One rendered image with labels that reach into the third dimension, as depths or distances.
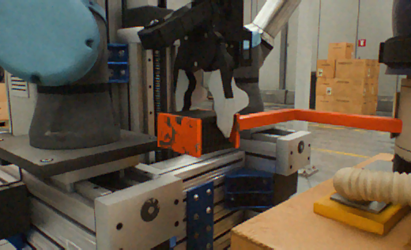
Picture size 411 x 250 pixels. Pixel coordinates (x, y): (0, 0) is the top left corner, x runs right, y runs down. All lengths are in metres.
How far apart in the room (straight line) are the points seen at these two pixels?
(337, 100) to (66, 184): 7.35
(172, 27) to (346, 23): 10.20
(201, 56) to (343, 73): 7.22
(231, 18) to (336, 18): 10.20
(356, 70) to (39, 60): 7.30
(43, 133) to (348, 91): 7.27
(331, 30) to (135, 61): 10.04
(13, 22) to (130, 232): 0.29
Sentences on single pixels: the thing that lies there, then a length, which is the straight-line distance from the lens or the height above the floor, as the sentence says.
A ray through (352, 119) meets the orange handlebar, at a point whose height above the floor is 1.08.
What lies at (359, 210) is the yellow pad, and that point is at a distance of 0.53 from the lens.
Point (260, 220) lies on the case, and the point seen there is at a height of 0.95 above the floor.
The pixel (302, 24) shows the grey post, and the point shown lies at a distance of 3.75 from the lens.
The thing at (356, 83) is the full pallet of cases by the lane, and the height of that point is 0.84.
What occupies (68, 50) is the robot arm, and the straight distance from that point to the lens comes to 0.41.
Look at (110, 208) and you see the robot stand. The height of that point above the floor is 0.99.
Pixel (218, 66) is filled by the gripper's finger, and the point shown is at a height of 1.17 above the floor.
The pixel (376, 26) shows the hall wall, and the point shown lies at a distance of 10.32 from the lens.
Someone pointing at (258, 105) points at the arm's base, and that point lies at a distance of 0.90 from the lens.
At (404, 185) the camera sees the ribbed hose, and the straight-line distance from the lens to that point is 0.46.
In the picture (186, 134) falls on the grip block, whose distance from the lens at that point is 0.42.
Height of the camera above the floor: 1.16
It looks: 9 degrees down
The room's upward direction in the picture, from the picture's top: straight up
